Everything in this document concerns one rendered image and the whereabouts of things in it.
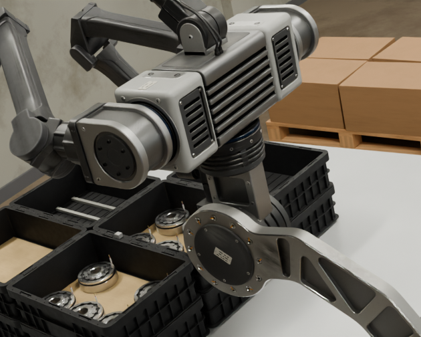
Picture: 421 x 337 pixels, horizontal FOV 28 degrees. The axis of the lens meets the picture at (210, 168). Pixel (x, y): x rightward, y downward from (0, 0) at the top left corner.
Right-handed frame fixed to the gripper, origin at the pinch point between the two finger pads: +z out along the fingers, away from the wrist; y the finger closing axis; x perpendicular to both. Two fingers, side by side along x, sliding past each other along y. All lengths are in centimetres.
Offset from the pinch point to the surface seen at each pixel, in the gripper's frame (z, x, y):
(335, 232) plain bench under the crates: 18.4, 10.1, -32.5
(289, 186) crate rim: -3.7, 8.7, -19.1
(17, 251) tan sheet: 4, -61, 28
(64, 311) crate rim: -4, -7, 50
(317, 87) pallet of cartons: 46, -115, -196
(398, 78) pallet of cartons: 45, -74, -210
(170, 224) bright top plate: 1.5, -19.9, 1.9
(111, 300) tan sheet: 5.3, -12.6, 32.9
